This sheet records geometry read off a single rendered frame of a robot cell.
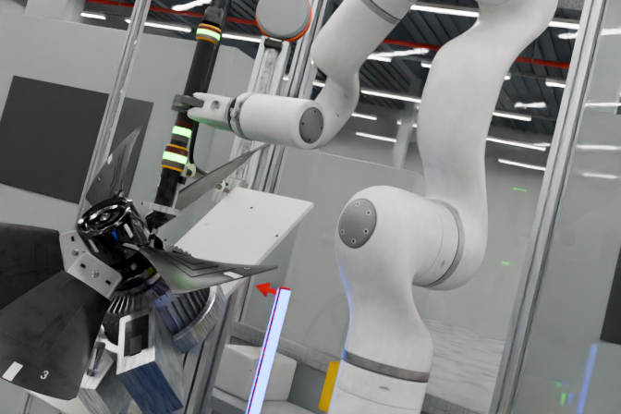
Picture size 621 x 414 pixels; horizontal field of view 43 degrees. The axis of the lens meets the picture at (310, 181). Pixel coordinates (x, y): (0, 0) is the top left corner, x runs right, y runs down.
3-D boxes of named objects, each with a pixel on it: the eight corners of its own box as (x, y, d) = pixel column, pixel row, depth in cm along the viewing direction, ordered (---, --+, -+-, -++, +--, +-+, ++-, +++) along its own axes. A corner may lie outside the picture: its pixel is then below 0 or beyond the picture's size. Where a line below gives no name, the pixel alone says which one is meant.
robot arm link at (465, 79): (348, 265, 110) (421, 283, 121) (411, 289, 101) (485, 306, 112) (453, -78, 111) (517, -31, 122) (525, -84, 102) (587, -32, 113)
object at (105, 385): (89, 413, 151) (109, 384, 157) (114, 416, 149) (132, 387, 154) (70, 386, 147) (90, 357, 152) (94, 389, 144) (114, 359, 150)
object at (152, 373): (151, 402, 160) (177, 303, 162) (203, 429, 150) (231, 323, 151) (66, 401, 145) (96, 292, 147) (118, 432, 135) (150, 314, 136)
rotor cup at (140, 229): (121, 238, 168) (92, 190, 161) (177, 237, 162) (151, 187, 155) (85, 287, 158) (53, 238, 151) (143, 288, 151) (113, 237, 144)
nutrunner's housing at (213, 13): (150, 222, 153) (211, -5, 156) (169, 226, 153) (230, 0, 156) (144, 221, 149) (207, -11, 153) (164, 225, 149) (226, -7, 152)
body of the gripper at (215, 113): (222, 127, 138) (181, 121, 145) (261, 143, 146) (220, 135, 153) (234, 87, 139) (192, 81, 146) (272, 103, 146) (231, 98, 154)
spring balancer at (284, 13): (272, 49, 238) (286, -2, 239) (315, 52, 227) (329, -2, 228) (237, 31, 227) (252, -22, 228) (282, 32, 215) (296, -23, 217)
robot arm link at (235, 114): (232, 132, 137) (220, 130, 139) (265, 145, 144) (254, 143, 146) (245, 86, 138) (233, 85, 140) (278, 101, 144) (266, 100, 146)
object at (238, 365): (245, 383, 216) (255, 343, 217) (288, 402, 206) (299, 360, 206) (200, 381, 203) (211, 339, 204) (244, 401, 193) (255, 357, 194)
